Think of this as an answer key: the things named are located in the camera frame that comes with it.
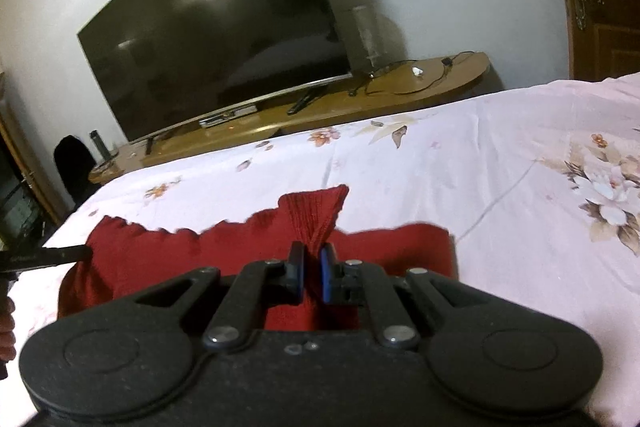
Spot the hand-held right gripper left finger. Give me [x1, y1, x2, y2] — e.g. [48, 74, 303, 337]
[132, 241, 310, 352]

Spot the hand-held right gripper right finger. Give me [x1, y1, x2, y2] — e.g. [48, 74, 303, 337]
[320, 243, 482, 353]

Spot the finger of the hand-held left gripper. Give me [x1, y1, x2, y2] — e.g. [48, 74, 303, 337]
[54, 245, 94, 266]

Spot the red beaded sweater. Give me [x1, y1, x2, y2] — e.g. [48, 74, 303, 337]
[57, 184, 459, 334]

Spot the person's left hand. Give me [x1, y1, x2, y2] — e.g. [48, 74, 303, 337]
[0, 298, 17, 362]

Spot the dark glass cabinet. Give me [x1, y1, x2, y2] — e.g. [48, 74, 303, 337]
[0, 71, 62, 254]

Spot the black chair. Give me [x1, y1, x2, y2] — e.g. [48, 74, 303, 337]
[53, 135, 102, 209]

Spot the dark upright remote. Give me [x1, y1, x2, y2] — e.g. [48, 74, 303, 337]
[89, 130, 109, 164]

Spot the wooden television stand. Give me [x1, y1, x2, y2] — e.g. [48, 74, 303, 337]
[88, 51, 492, 186]

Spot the silver set-top box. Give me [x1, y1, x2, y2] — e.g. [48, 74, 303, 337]
[198, 104, 259, 128]

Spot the pink floral bed cover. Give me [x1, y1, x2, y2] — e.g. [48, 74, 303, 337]
[9, 73, 640, 427]

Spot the clear glass vase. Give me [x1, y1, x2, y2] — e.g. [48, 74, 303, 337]
[349, 5, 385, 71]

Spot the black flat screen television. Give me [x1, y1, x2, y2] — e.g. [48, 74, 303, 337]
[76, 0, 352, 144]

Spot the black cable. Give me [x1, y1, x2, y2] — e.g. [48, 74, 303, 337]
[349, 51, 477, 98]

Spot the metal door handle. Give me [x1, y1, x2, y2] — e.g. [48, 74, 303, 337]
[562, 0, 607, 31]

